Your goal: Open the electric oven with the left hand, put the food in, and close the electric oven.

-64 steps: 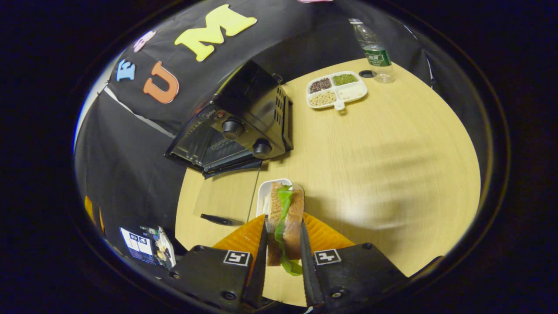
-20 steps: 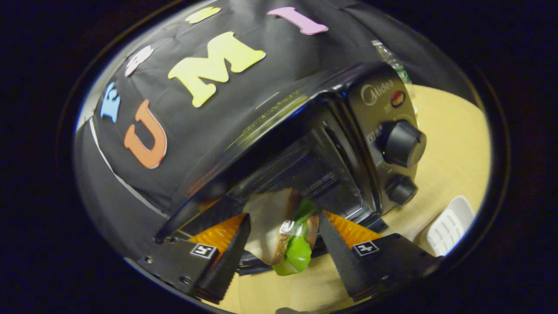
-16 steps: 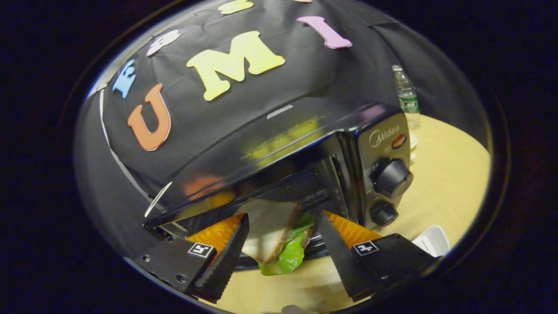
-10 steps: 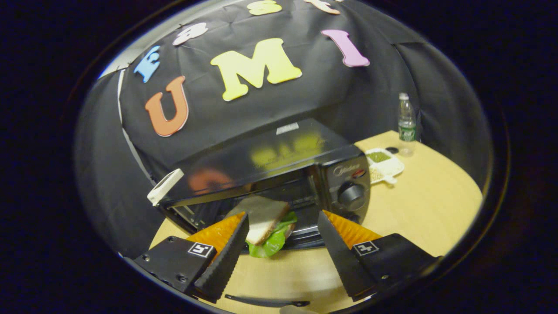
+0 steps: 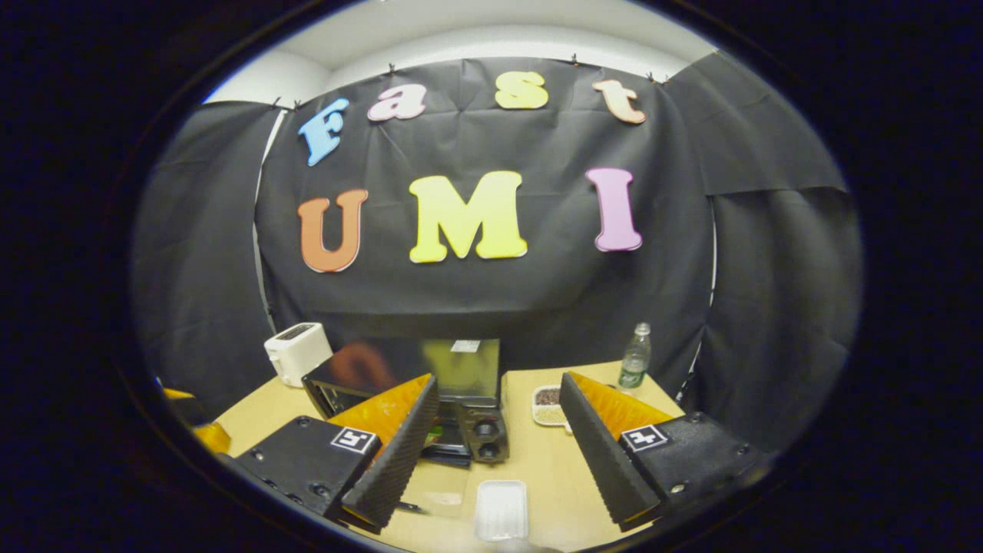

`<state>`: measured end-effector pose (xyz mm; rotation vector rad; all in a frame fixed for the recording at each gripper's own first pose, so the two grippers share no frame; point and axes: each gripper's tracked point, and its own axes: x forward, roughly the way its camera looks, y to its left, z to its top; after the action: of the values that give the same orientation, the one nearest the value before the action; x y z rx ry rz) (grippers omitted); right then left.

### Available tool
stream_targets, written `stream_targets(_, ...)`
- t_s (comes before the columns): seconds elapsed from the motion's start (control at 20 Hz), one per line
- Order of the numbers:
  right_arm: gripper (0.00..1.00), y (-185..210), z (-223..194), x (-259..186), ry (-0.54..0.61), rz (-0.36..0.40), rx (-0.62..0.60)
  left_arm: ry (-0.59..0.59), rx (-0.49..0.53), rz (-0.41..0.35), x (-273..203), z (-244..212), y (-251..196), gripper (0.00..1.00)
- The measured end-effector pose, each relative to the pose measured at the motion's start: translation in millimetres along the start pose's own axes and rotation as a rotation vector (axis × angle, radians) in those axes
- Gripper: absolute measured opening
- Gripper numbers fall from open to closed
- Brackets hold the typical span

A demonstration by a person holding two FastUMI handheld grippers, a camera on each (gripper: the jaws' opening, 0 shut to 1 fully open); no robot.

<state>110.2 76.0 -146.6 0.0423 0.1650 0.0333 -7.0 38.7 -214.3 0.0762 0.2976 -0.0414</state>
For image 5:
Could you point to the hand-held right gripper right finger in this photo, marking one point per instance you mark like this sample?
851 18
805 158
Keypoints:
599 453

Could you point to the white plastic tray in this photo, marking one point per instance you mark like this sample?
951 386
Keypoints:
501 511

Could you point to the white divided dish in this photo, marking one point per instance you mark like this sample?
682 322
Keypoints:
547 407

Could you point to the black electric oven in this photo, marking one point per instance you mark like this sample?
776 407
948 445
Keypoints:
484 434

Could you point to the clear plastic bottle green label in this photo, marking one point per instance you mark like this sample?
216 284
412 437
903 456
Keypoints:
634 361

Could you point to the white toaster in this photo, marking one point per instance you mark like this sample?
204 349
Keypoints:
296 353

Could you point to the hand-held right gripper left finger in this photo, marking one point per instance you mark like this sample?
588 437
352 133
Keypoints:
395 461

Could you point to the black backdrop cloth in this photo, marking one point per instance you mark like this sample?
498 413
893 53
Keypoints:
499 299

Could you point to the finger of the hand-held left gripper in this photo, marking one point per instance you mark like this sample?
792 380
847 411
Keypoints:
198 422

